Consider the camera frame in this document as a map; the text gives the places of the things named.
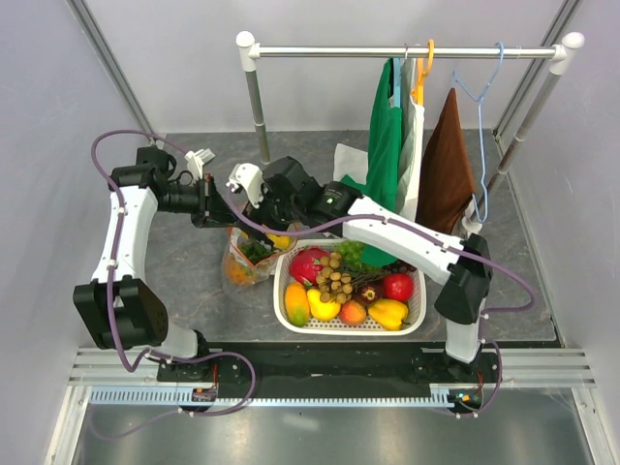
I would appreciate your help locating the white cable duct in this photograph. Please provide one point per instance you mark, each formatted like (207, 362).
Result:
(438, 397)

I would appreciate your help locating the green grape bunch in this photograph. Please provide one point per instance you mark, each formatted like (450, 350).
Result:
(351, 256)

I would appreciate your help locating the yellow bell pepper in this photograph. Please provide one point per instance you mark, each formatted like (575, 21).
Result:
(388, 313)

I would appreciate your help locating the white plastic fruit basket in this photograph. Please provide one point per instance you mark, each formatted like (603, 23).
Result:
(335, 327)

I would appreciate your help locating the yellow pear fruit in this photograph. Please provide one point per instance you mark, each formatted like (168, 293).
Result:
(322, 310)

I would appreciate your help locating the silver white clothes rack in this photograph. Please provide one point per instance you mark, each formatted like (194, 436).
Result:
(560, 57)

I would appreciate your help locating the orange plastic hanger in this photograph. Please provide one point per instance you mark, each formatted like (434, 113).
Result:
(424, 67)

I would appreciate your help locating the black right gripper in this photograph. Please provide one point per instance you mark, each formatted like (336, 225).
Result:
(258, 213)

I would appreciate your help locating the green yellow mango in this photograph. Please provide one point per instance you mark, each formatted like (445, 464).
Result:
(296, 304)

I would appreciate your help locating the orange toy pineapple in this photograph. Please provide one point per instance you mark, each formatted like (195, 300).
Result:
(247, 263)

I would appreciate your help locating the pink dragon fruit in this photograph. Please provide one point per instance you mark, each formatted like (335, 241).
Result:
(306, 265)

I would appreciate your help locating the dark purple grapes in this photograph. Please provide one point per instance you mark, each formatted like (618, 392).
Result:
(400, 267)

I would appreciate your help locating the white grey garment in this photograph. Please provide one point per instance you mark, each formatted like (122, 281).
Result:
(352, 161)

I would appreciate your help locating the light blue hanger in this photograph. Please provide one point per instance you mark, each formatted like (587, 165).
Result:
(396, 82)

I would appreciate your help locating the brown longan bunch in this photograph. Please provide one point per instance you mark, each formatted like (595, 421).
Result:
(333, 282)

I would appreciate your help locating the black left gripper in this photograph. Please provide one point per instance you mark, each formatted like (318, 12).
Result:
(212, 209)

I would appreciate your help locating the brown towel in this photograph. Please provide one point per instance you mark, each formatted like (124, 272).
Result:
(446, 184)

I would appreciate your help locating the green shirt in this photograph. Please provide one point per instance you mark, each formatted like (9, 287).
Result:
(384, 146)

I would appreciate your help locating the blue wire hanger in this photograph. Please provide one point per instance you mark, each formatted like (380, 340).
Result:
(482, 135)

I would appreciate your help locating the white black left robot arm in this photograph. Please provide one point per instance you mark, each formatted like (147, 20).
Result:
(117, 307)

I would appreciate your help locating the red bell pepper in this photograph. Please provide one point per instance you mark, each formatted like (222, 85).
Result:
(398, 286)

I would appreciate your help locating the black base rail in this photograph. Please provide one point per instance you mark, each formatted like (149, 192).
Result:
(333, 369)

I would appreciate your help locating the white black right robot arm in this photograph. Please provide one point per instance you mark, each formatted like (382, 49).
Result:
(460, 267)

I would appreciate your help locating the peach fruit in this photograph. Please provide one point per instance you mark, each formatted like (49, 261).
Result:
(352, 313)

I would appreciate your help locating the clear zip bag orange zipper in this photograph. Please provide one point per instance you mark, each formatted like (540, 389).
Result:
(238, 235)

